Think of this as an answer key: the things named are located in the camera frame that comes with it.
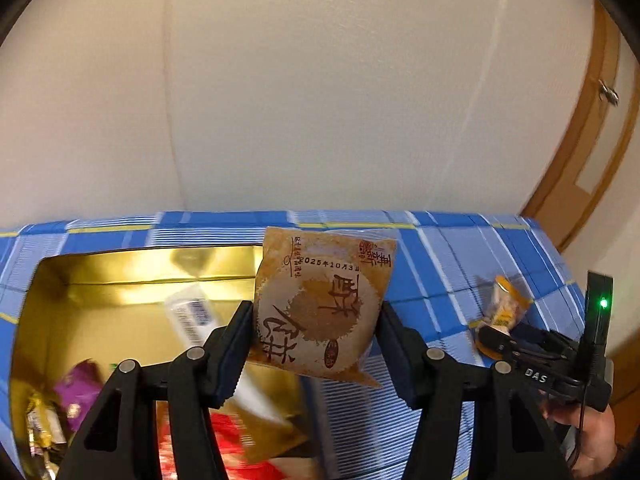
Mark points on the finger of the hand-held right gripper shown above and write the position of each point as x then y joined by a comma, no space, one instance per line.
550,340
497,342

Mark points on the wooden door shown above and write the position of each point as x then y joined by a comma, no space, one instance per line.
562,185

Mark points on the purple snack packet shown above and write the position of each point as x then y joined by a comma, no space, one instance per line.
75,390

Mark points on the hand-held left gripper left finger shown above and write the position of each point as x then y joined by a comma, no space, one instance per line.
235,360

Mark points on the long white and brown packet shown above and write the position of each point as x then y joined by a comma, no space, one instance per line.
192,312

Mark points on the person's right hand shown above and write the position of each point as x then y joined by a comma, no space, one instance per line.
595,440

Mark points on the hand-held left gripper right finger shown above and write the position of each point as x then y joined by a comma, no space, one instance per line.
400,360

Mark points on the red and white wafer packet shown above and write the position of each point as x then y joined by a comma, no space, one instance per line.
227,440

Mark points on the gold tin box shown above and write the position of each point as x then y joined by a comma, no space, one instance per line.
125,290

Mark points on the gold foil snack packets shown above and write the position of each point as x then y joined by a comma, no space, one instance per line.
45,452

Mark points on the brown round pastry packet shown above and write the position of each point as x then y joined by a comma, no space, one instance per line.
320,310

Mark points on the clear orange-edged snack packet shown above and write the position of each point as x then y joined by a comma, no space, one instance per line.
507,305

